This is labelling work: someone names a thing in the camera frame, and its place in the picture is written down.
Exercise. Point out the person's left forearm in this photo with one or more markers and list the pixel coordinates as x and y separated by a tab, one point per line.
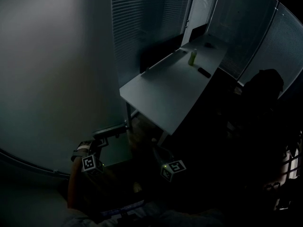
74	185

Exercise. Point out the black remote control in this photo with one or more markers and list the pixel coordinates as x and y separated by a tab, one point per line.
204	72

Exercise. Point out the white table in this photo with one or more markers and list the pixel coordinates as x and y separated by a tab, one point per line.
170	89

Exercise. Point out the bright gridded window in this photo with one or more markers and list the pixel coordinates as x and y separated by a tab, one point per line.
292	169

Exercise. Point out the person's right shoe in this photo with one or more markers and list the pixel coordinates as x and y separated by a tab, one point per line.
137	187

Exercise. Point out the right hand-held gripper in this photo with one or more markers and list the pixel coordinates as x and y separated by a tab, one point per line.
174	169

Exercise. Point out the small white floor scrap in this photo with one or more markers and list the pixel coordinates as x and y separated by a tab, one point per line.
154	140

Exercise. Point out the white door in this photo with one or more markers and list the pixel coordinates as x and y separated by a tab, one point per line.
52	67

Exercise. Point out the person's grey shirt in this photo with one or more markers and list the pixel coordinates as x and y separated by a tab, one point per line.
94	219

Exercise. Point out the glass partition with blinds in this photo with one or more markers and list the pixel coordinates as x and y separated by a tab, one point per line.
279	44
203	3
146	13
241	27

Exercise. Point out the green bottle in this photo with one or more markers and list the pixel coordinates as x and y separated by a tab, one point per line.
192	57

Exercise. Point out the dark metal bracket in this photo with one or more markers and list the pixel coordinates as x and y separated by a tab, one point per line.
56	171

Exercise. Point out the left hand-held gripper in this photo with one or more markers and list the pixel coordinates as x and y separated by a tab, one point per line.
91	163

